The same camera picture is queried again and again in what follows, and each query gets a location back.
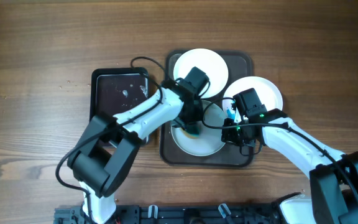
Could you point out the green yellow sponge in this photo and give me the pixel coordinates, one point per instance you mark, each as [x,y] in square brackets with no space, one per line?
[192,130]

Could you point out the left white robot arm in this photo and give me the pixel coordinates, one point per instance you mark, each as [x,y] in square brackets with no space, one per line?
[104,155]

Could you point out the large dark serving tray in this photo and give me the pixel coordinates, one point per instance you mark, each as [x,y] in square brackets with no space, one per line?
[229,156]

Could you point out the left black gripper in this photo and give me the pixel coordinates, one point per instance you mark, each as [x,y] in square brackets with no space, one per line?
[198,116]

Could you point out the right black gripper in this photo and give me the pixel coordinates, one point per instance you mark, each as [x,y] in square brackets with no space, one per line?
[227,136]

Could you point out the white plate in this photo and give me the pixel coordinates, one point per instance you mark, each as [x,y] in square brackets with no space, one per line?
[267,92]
[209,141]
[207,61]

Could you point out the small black water tray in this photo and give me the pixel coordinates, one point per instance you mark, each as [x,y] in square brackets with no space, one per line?
[116,90]

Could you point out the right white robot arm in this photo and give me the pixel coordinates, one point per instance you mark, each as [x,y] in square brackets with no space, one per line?
[333,175]

